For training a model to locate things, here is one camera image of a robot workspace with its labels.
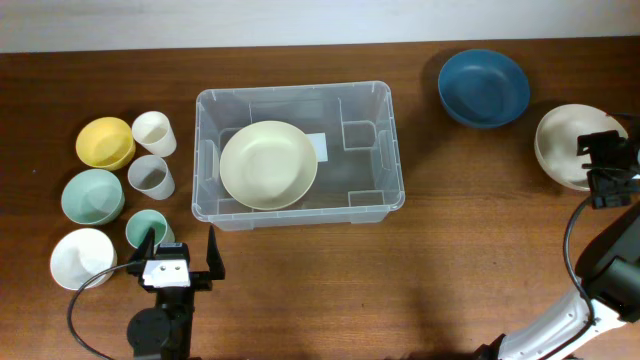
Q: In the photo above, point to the mint green cup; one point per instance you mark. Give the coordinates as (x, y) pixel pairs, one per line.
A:
(139, 224)

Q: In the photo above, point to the yellow small bowl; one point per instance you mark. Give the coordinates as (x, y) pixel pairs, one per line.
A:
(106, 143)

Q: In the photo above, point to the mint green small bowl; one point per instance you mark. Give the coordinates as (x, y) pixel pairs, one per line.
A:
(93, 197)

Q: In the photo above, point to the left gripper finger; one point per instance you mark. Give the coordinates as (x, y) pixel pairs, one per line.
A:
(213, 258)
(146, 249)

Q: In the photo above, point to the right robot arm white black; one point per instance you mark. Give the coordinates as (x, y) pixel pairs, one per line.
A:
(605, 292)

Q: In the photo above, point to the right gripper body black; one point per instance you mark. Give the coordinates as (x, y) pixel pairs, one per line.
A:
(613, 165)

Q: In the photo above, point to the dark blue large bowl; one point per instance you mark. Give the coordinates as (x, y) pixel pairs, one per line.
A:
(483, 89)

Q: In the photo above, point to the cream white cup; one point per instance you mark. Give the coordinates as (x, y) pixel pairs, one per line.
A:
(153, 131)

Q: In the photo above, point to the grey cup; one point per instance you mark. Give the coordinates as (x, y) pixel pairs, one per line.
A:
(151, 176)

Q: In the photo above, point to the clear plastic storage container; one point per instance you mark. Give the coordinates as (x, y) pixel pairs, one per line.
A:
(352, 126)

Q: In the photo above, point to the cream large bowl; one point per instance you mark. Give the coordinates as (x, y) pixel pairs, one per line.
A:
(268, 165)

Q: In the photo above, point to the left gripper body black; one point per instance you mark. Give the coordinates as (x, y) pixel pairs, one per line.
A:
(199, 281)

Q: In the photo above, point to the beige large bowl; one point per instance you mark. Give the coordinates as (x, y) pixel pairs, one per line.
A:
(556, 137)

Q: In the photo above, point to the white small bowl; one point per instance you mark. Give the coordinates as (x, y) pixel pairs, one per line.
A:
(80, 255)

